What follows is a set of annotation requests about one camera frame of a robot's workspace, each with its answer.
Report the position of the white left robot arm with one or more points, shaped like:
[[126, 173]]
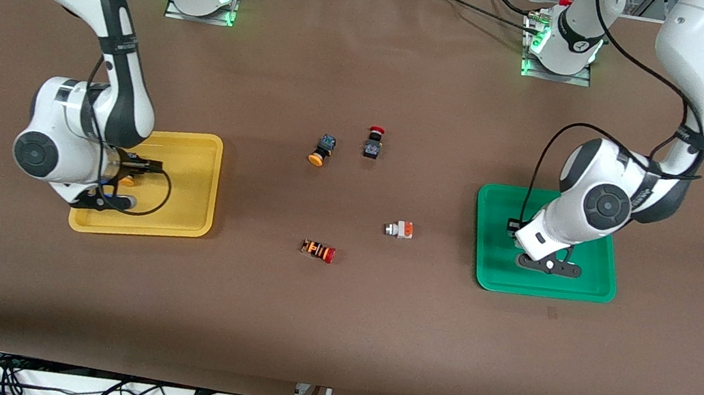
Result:
[[606, 205]]

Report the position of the green plastic tray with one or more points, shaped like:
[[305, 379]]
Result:
[[587, 286]]

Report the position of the white orange push button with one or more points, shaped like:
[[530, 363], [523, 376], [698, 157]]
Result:
[[399, 230]]

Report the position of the yellow plastic tray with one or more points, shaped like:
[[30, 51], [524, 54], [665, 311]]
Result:
[[184, 215]]

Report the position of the brown table cover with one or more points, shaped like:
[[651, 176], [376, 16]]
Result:
[[334, 326]]

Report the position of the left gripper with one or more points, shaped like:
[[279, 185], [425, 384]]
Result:
[[514, 226]]

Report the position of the red mushroom button blue body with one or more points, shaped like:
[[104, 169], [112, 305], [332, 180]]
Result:
[[373, 142]]

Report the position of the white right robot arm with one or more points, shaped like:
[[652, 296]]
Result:
[[34, 153]]

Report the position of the yellow cap push button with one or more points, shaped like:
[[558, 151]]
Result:
[[127, 180], [321, 148]]

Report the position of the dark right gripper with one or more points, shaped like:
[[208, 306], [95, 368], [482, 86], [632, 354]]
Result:
[[135, 165]]

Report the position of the red button orange striped body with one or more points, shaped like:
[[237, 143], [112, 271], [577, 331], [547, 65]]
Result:
[[318, 251]]

